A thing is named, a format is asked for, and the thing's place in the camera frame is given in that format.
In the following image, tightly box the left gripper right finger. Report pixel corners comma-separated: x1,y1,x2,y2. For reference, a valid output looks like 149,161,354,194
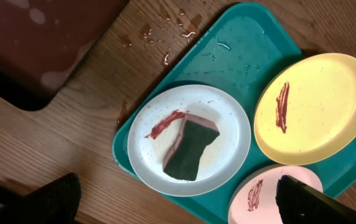
276,175,356,224

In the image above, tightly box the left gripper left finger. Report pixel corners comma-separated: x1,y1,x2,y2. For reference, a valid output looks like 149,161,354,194
0,172,82,224

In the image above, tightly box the green and pink sponge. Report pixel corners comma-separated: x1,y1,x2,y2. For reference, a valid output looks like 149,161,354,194
162,113,220,181

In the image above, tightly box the light blue plate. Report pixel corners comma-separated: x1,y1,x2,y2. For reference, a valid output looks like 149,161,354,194
128,85,251,197

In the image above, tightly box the black tray with red liquid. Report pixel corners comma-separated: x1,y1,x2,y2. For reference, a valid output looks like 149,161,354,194
0,0,129,111

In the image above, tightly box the pink-white plate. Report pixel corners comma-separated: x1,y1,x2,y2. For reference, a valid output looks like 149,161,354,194
228,164,323,224

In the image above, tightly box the yellow-green plate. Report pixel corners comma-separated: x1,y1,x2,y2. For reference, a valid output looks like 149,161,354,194
254,53,356,166

